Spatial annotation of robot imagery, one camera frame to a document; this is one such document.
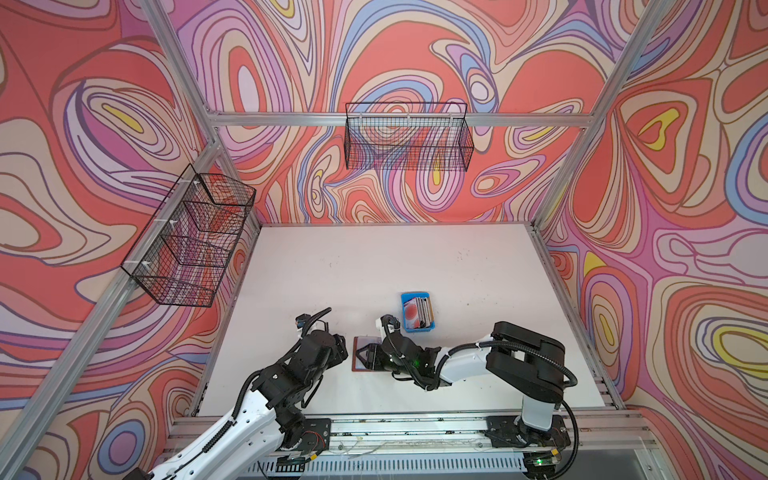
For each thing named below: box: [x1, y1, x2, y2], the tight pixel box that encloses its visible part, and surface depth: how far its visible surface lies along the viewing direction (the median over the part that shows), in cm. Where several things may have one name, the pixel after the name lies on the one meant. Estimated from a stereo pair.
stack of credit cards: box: [404, 297, 435, 329], surface depth 93 cm
